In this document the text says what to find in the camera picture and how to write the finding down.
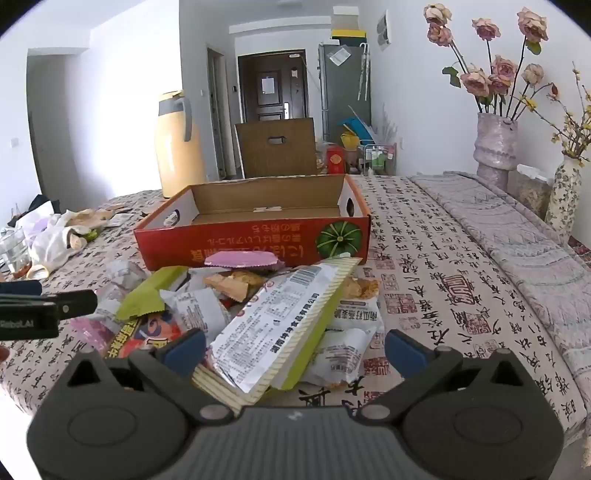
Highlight clear drinking glass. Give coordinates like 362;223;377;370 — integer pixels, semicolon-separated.
0;228;31;278

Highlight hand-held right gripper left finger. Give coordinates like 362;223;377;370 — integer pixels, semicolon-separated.
62;329;236;428

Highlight dried lavender bunch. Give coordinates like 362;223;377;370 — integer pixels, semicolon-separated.
374;115;399;146

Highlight pink ribbed vase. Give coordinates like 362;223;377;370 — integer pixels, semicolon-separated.
473;113;519;192

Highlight large lime green snack packet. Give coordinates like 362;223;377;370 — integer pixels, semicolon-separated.
191;257;364;407

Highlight yellow box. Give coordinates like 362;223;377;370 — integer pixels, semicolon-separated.
331;28;368;47

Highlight crinkled grey white packet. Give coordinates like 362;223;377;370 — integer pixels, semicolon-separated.
106;260;148;296

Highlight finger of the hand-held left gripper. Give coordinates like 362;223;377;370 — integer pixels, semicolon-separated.
0;280;42;297
55;290;98;320

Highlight red cardboard box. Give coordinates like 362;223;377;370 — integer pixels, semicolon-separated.
134;174;372;273

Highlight pile of bread packets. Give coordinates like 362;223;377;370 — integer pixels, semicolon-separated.
28;210;100;278

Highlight white printed snack packet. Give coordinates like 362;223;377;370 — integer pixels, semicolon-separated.
161;288;232;342

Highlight red blue cartoon snack bag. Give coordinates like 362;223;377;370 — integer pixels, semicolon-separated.
104;310;206;361

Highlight clear cracker snack packet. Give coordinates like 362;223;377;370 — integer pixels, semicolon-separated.
203;270;269;303

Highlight dried pink roses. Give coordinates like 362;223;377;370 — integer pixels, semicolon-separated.
424;4;561;116

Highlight red gift box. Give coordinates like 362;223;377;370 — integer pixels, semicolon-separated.
325;145;347;175

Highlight pale pink snack packet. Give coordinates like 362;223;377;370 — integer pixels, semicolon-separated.
69;318;116;354

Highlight yellow flower branches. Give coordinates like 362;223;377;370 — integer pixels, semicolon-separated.
522;62;591;167

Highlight white umbrella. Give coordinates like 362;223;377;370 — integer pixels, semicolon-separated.
358;44;371;100

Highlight teal plastic item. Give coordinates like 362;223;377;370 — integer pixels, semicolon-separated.
337;117;370;139

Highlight clear storage jar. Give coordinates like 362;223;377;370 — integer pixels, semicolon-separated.
513;164;555;217

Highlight brown wooden chair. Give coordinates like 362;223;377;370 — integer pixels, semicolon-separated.
235;117;319;180

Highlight floral patterned vase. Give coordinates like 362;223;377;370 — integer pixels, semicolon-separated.
545;154;583;232

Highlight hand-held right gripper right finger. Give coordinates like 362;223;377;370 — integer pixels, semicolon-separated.
362;329;532;425

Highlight dark brown door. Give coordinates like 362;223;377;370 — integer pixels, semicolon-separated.
238;52;309;123

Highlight grey refrigerator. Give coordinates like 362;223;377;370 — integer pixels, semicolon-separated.
318;42;372;139

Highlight clear bread packet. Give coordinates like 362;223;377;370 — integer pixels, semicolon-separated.
67;208;116;232

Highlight grey quilted blanket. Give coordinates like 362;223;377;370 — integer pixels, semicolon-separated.
409;171;591;398

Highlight wire rack with bottles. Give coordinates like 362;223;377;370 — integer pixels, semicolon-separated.
358;143;398;176

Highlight dark cloth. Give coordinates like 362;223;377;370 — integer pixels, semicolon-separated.
28;194;62;215

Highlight yellow thermos jug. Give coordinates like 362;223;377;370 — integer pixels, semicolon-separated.
154;91;207;199

